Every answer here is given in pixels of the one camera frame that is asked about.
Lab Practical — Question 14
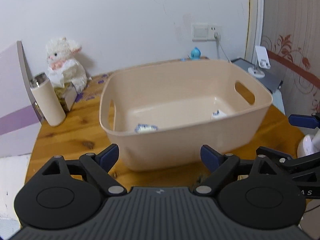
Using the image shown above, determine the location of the purple white headboard panel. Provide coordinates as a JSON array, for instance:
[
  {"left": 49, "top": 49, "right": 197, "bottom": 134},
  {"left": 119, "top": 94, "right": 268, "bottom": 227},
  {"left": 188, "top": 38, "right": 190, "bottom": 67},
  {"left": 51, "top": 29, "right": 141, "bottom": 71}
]
[{"left": 1, "top": 41, "right": 42, "bottom": 158}]

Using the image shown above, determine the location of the white round object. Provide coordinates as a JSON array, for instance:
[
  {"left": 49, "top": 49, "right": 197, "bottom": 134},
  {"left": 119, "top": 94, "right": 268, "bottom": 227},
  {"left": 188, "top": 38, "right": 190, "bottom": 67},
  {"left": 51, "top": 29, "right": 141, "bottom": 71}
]
[{"left": 297, "top": 130, "right": 320, "bottom": 158}]

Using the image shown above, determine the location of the white charger plug and cable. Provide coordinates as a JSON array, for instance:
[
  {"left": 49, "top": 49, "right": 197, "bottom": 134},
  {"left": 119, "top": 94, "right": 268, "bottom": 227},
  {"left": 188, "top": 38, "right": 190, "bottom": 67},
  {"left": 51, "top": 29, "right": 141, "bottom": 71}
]
[{"left": 213, "top": 31, "right": 232, "bottom": 64}]

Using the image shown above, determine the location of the white yellow patterned item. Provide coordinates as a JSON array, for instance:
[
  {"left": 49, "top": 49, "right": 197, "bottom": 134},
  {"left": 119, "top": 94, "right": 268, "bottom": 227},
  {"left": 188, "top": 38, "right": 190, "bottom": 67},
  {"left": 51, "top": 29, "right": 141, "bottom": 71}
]
[{"left": 210, "top": 109, "right": 228, "bottom": 120}]

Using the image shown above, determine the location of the blue cartoon figurine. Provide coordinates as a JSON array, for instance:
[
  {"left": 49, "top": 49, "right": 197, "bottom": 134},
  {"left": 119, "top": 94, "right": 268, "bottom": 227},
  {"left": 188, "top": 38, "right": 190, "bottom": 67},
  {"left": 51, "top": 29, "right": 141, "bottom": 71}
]
[{"left": 189, "top": 47, "right": 201, "bottom": 60}]

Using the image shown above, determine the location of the white plush lamb toy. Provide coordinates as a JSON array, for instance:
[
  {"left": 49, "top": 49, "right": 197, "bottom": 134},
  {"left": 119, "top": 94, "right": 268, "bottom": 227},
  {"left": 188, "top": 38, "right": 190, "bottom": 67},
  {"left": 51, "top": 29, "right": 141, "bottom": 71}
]
[{"left": 46, "top": 37, "right": 87, "bottom": 94}]

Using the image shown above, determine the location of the white wall switch socket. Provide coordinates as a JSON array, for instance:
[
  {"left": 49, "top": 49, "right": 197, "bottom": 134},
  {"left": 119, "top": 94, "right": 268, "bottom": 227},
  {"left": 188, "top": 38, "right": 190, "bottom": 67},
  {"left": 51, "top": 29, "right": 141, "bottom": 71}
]
[{"left": 191, "top": 23, "right": 221, "bottom": 42}]

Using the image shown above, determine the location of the white phone stand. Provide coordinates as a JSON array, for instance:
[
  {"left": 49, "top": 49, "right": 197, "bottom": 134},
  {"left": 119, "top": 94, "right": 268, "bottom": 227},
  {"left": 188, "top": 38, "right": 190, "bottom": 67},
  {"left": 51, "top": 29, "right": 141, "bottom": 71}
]
[{"left": 248, "top": 46, "right": 271, "bottom": 79}]

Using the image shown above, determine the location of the cream thermos bottle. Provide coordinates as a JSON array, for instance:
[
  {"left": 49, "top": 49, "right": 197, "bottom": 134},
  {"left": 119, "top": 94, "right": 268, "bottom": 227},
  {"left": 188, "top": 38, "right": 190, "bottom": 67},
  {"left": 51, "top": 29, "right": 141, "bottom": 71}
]
[{"left": 30, "top": 73, "right": 66, "bottom": 127}]

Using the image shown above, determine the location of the beige plastic storage basket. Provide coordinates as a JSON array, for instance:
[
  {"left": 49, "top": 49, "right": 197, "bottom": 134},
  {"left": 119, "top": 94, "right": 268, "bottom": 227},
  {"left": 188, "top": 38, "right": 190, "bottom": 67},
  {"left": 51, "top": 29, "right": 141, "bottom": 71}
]
[{"left": 99, "top": 60, "right": 273, "bottom": 171}]

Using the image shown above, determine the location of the blue white tissue pack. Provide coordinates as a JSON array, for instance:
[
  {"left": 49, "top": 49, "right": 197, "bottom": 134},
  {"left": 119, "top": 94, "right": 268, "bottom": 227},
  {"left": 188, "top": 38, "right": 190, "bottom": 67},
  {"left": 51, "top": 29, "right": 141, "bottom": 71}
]
[{"left": 135, "top": 124, "right": 158, "bottom": 133}]

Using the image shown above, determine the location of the dark grey laptop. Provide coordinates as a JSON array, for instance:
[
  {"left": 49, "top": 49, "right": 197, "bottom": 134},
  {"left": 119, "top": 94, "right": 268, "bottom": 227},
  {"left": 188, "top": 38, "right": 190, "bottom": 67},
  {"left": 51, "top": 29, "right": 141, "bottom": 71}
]
[{"left": 231, "top": 58, "right": 283, "bottom": 94}]

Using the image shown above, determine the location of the tissue box with tissues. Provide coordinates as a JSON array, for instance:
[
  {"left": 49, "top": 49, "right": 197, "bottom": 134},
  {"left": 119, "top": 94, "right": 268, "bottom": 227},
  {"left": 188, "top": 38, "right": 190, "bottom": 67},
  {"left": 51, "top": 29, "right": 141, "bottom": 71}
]
[{"left": 53, "top": 82, "right": 78, "bottom": 112}]

